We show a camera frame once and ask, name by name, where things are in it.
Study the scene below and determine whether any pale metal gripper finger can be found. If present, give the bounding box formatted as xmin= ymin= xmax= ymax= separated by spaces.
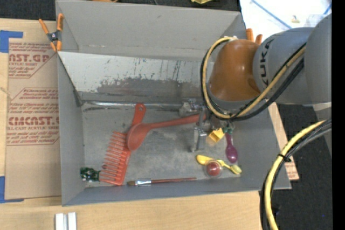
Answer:
xmin=199 ymin=129 xmax=208 ymax=151
xmin=192 ymin=127 xmax=202 ymax=153

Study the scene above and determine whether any small yellow block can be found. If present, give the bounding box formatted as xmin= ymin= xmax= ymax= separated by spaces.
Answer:
xmin=206 ymin=128 xmax=225 ymax=144

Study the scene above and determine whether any yellow plastic spoon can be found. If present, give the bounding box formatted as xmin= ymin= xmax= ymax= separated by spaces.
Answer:
xmin=196 ymin=154 xmax=243 ymax=176

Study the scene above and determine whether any red ball in clear shell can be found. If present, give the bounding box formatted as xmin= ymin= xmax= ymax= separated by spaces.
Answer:
xmin=204 ymin=159 xmax=223 ymax=178

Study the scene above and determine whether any purple plastic spoon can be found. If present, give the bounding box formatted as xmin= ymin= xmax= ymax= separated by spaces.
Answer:
xmin=224 ymin=133 xmax=239 ymax=164

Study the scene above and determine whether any orange plastic ladle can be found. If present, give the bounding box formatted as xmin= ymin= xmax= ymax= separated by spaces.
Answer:
xmin=126 ymin=113 xmax=207 ymax=152

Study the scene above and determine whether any orange plastic comb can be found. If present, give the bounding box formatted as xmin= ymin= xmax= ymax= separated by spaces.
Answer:
xmin=99 ymin=103 xmax=147 ymax=186

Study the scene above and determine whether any grey metal bin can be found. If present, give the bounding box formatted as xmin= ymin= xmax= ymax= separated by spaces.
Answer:
xmin=55 ymin=0 xmax=293 ymax=207

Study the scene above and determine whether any green and white small toy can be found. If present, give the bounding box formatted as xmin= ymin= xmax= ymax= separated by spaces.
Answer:
xmin=80 ymin=166 xmax=101 ymax=183

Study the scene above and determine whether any brown cardboard board red print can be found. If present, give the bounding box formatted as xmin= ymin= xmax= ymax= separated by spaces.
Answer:
xmin=0 ymin=18 xmax=300 ymax=201

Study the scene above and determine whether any red handled paint brush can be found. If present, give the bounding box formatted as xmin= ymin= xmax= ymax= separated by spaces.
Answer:
xmin=127 ymin=177 xmax=198 ymax=187

